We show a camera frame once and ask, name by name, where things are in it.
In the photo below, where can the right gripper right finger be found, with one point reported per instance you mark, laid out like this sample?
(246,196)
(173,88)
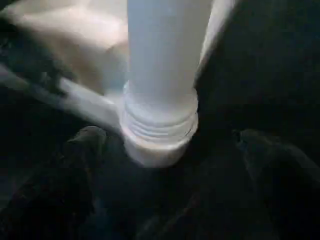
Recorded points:
(280,190)

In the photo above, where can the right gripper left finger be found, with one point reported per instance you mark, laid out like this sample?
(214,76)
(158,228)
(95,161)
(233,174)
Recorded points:
(75,175)

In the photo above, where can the white plastic table top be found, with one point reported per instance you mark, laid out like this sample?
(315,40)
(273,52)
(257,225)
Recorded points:
(75,30)

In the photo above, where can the white plastic table leg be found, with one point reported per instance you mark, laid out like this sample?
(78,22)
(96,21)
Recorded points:
(162,50)

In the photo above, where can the black mat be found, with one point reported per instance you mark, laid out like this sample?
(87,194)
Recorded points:
(262,75)

